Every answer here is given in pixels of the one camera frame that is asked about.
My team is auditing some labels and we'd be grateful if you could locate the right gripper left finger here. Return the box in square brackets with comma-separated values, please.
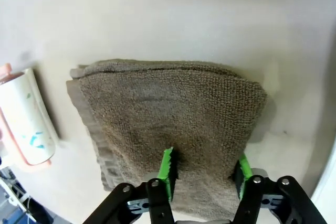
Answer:
[83, 145, 180, 224]

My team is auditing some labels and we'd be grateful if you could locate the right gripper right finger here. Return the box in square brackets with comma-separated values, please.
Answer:
[232, 152, 329, 224]

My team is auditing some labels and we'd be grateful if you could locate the brown terry cloth towel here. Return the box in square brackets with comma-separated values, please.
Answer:
[65, 58, 268, 222]

